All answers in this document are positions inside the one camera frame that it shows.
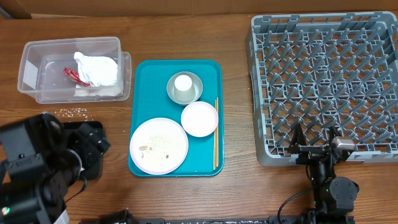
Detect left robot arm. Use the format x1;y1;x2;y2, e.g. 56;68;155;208
1;113;110;223

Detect grey metal bowl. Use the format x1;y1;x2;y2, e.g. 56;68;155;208
167;72;203;105

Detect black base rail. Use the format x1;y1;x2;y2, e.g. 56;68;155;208
79;210;356;224

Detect white paper cup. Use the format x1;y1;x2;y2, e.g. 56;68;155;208
174;75;196;102

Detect right wooden chopstick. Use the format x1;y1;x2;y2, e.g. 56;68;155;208
215;97;220;168

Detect scattered rice grains on table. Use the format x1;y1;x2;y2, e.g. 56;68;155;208
52;107;92;122

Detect teal plastic serving tray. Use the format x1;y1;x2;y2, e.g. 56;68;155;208
128;59;224;177

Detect grey plastic dish rack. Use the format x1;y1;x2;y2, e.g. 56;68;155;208
246;11;397;166

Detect small white plate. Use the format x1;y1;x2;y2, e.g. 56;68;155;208
181;101;218;138

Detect black rectangular tray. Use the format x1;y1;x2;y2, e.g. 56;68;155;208
63;121;110;180

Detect white napkin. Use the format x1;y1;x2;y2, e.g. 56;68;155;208
74;52;118;87
74;84;122;97

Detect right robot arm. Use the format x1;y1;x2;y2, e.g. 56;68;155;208
277;124;359;223

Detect red snack wrapper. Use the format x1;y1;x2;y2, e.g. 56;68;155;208
63;68;90;87

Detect clear plastic waste bin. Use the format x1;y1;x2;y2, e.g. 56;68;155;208
17;37;132;104

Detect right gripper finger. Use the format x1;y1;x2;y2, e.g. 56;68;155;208
289;123;307;147
328;126;341;146

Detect large white dinner plate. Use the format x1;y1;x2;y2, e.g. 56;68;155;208
129;118;189;175

